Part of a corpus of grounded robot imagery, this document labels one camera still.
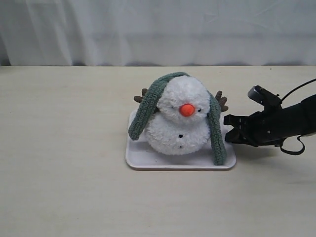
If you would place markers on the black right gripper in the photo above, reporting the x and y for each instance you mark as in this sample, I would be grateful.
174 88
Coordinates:
278 125

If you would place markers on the white plush snowman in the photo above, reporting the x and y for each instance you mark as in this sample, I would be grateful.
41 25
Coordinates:
177 128

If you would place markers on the white rectangular tray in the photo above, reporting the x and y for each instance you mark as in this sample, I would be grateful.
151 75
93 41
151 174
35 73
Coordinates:
169 145

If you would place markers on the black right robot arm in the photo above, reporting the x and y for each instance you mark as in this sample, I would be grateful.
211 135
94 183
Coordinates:
308 105

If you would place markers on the white curtain backdrop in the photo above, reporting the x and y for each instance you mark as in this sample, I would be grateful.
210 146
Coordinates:
157 32

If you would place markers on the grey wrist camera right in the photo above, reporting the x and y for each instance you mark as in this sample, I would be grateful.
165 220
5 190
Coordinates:
264 97

